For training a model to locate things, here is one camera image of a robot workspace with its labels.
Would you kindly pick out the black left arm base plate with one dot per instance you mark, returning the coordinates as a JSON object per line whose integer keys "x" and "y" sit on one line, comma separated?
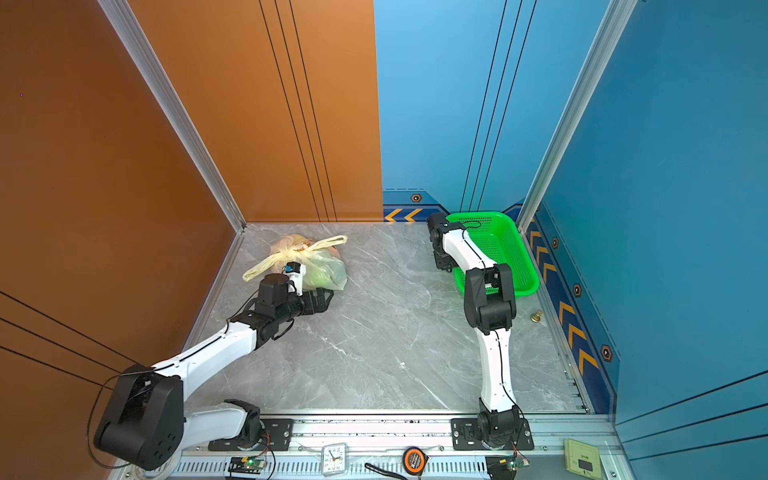
{"x": 275, "y": 434}

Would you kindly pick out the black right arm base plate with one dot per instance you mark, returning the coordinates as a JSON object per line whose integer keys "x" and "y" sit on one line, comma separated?
{"x": 467, "y": 434}

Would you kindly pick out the aluminium corner post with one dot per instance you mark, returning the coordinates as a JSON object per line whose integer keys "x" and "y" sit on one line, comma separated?
{"x": 610, "y": 30}
{"x": 126, "y": 25}

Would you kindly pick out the right green circuit board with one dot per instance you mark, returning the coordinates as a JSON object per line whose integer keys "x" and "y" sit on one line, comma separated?
{"x": 505, "y": 467}

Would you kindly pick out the aluminium corner post right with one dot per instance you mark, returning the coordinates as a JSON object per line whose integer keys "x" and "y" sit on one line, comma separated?
{"x": 610, "y": 30}

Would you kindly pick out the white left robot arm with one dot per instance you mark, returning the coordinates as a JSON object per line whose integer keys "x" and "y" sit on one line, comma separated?
{"x": 146, "y": 420}

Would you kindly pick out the orange black tape measure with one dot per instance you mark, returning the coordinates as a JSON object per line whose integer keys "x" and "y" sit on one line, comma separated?
{"x": 414, "y": 461}

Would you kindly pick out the aluminium front rail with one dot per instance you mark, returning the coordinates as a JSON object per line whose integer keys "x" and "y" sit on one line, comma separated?
{"x": 378, "y": 439}

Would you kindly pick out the yellow printed plastic bag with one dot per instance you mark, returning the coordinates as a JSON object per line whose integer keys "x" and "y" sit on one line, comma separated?
{"x": 324, "y": 267}

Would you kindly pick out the green wall switch box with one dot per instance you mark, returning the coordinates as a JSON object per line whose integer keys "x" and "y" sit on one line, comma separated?
{"x": 582, "y": 459}

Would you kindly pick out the green circuit board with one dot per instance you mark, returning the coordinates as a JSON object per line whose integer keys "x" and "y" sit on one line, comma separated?
{"x": 505, "y": 467}
{"x": 248, "y": 466}

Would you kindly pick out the small white clock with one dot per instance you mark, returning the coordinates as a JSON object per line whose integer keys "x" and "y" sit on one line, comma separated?
{"x": 334, "y": 459}

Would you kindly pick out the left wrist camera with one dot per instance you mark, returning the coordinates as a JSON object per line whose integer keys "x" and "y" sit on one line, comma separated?
{"x": 296, "y": 272}

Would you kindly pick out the aluminium corner post left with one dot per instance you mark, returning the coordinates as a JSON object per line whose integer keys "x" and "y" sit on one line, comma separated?
{"x": 126, "y": 25}

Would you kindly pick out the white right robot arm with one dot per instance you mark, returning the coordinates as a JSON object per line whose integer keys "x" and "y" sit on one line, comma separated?
{"x": 489, "y": 303}

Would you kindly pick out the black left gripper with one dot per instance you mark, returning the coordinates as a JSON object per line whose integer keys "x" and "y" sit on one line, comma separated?
{"x": 322, "y": 304}

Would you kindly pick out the left green circuit board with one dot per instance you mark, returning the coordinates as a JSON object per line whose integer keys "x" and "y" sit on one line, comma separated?
{"x": 248, "y": 466}

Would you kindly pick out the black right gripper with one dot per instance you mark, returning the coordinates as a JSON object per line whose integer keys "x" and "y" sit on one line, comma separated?
{"x": 441, "y": 264}

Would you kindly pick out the green plastic basket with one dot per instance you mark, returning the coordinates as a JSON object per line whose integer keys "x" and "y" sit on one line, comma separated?
{"x": 496, "y": 236}

